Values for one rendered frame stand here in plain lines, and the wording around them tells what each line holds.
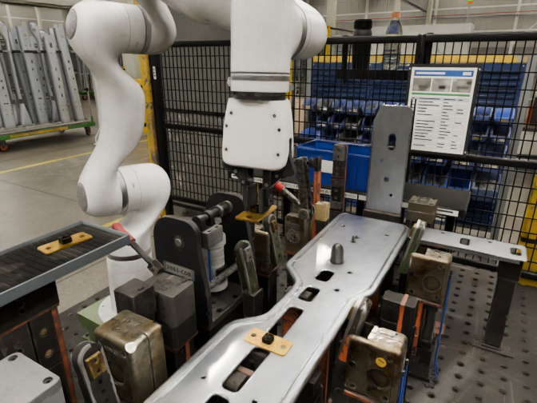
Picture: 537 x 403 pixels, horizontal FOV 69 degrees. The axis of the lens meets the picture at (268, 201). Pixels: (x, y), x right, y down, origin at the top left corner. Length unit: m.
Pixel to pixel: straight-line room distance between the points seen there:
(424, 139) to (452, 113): 0.13
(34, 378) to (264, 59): 0.49
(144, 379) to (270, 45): 0.52
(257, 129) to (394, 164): 0.78
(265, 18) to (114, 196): 0.62
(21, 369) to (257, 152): 0.41
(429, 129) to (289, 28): 1.03
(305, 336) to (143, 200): 0.55
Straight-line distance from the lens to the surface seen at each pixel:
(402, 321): 0.90
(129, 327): 0.67
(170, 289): 0.75
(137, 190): 1.04
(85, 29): 0.90
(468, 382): 1.20
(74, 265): 0.71
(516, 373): 1.29
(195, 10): 0.68
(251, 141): 0.57
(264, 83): 0.55
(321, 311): 0.81
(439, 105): 1.52
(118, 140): 0.98
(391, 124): 1.26
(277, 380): 0.67
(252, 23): 0.55
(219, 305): 0.89
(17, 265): 0.75
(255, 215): 0.60
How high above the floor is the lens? 1.47
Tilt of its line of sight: 20 degrees down
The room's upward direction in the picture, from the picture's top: straight up
